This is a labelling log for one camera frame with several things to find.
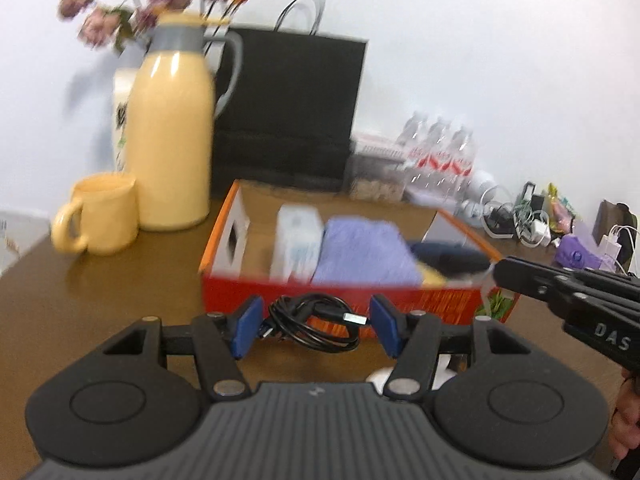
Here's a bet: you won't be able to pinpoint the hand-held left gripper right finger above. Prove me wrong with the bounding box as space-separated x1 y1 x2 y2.
370 294 531 403

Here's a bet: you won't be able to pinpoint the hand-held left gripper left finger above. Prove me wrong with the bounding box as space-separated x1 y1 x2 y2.
102 295 264 402

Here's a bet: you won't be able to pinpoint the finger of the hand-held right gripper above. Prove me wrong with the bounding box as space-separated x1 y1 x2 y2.
492 256 640 318
565 267 640 292

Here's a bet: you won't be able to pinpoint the black cable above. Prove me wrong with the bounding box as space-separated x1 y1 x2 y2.
259 294 370 353

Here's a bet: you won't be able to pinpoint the red cardboard box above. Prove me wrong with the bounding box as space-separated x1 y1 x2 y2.
198 179 521 341

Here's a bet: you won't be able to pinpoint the white cloth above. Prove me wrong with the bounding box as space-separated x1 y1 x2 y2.
365 367 457 392

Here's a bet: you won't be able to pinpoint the yellow and white plush toy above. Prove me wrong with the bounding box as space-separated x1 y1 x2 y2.
417 262 448 288

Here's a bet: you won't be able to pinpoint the purple cloth pouch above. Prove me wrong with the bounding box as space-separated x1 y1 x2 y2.
311 216 423 288

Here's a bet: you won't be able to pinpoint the black zip case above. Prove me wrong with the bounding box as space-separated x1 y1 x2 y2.
407 241 491 281

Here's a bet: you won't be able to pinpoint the white plastic container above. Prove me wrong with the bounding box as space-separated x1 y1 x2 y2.
269 204 325 283

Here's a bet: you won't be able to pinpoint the person's right hand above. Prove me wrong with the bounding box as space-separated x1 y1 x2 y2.
607 367 640 461

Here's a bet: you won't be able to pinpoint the purple tissue packet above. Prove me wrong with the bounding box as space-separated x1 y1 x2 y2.
554 232 606 270

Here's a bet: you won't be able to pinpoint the black charger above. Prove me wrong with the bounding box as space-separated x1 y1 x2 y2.
487 207 516 236

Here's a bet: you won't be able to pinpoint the brown paper bag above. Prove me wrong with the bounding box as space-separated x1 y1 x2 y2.
592 200 638 248

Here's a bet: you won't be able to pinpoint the black upright device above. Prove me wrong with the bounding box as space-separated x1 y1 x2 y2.
520 182 546 211

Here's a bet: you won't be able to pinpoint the colourful snack bag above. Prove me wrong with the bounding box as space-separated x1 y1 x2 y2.
545 184 576 233

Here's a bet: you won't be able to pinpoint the small white fan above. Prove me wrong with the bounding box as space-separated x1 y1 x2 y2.
460 170 501 221

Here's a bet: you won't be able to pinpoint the silver tin box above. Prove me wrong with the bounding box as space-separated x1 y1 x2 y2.
405 185 461 208

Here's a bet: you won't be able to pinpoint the clear container of nuts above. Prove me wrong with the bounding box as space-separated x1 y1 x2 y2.
347 152 406 201

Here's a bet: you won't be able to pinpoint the yellow mug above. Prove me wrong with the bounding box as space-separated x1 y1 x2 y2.
51 171 140 256

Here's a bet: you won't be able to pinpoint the flat white box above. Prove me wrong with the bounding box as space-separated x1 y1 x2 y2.
352 132 406 158

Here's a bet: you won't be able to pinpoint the yellow thermos jug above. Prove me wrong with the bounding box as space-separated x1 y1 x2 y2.
122 10 244 232

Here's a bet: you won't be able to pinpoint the black paper bag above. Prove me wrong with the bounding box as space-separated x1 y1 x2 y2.
212 0 368 193

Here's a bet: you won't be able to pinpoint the white milk carton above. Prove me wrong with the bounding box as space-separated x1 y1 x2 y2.
111 67 138 173

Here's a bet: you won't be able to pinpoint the tangled white charging cables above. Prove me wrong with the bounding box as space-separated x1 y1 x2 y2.
480 185 551 248

